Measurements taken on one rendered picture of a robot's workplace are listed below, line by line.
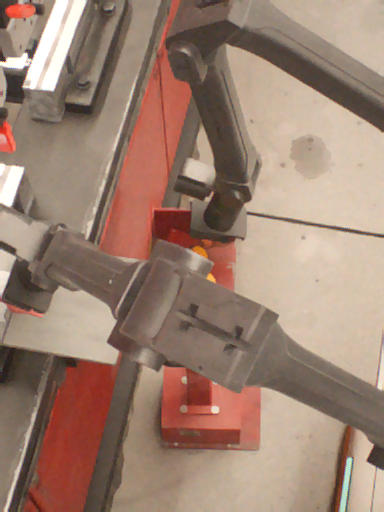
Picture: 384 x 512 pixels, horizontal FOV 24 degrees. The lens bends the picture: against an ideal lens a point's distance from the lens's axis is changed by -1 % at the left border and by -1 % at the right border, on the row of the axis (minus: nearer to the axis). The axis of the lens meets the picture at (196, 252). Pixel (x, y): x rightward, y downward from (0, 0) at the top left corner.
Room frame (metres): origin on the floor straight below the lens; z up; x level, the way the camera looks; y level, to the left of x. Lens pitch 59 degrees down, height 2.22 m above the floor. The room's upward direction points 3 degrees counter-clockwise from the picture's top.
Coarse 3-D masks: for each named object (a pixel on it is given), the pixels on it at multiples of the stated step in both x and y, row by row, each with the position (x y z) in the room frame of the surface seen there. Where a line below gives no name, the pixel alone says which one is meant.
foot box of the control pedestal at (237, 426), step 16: (176, 368) 0.91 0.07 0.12; (176, 384) 0.86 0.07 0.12; (176, 400) 0.82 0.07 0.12; (224, 400) 0.81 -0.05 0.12; (240, 400) 0.81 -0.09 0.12; (256, 400) 0.85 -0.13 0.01; (176, 416) 0.78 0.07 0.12; (192, 416) 0.77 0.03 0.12; (208, 416) 0.77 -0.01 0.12; (224, 416) 0.77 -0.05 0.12; (240, 416) 0.77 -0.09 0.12; (256, 416) 0.81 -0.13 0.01; (176, 432) 0.75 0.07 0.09; (192, 432) 0.74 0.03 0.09; (208, 432) 0.74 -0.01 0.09; (224, 432) 0.74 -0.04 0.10; (240, 432) 0.73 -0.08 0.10; (256, 432) 0.76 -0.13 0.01; (192, 448) 0.73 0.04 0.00; (208, 448) 0.73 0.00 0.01; (224, 448) 0.72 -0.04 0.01; (240, 448) 0.72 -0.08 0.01; (256, 448) 0.72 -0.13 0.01
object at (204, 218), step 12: (192, 204) 0.90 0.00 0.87; (204, 204) 0.90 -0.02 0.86; (192, 216) 0.88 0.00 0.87; (204, 216) 0.88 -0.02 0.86; (216, 216) 0.85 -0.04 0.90; (228, 216) 0.85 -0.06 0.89; (240, 216) 0.88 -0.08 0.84; (192, 228) 0.85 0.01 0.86; (204, 228) 0.85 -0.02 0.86; (216, 228) 0.85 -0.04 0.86; (228, 228) 0.85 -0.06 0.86; (240, 228) 0.86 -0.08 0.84
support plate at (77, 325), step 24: (0, 264) 0.72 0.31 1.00; (48, 312) 0.63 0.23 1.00; (72, 312) 0.63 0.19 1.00; (96, 312) 0.62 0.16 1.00; (0, 336) 0.59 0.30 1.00; (24, 336) 0.59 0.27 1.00; (48, 336) 0.59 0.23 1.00; (72, 336) 0.59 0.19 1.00; (96, 336) 0.58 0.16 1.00; (96, 360) 0.55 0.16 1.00
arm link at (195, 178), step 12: (180, 168) 0.90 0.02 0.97; (192, 168) 0.89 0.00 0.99; (204, 168) 0.89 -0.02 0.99; (180, 180) 0.88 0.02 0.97; (192, 180) 0.87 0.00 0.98; (204, 180) 0.87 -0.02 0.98; (180, 192) 0.87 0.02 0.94; (192, 192) 0.87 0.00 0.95; (204, 192) 0.86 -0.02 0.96; (216, 192) 0.85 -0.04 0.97; (228, 192) 0.82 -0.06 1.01; (240, 192) 0.82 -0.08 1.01; (228, 204) 0.82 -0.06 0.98; (240, 204) 0.81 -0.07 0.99
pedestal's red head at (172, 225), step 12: (156, 216) 0.93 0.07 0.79; (168, 216) 0.93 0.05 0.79; (180, 216) 0.93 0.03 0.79; (156, 228) 0.93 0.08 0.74; (168, 228) 0.93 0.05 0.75; (180, 228) 0.93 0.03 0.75; (156, 240) 0.93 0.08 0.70; (168, 240) 0.90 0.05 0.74; (180, 240) 0.90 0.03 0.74; (192, 240) 0.91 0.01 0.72; (216, 252) 0.89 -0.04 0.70; (228, 252) 0.89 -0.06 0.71; (216, 264) 0.82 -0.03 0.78; (228, 264) 0.82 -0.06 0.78; (216, 276) 0.80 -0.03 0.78; (228, 276) 0.80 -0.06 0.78; (228, 288) 0.77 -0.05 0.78
